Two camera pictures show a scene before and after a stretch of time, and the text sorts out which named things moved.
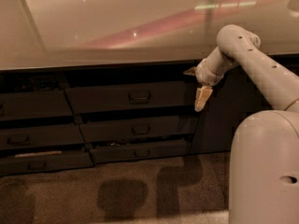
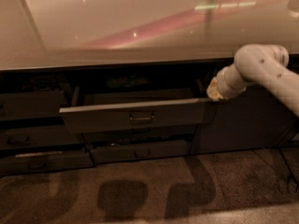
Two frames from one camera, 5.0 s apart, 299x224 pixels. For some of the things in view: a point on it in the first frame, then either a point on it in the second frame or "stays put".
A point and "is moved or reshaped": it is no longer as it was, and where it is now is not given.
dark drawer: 131,96 is moved or reshaped
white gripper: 206,75 -> 221,84
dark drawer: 115,154 stays put
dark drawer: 29,137 stays put
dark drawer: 45,161 stays put
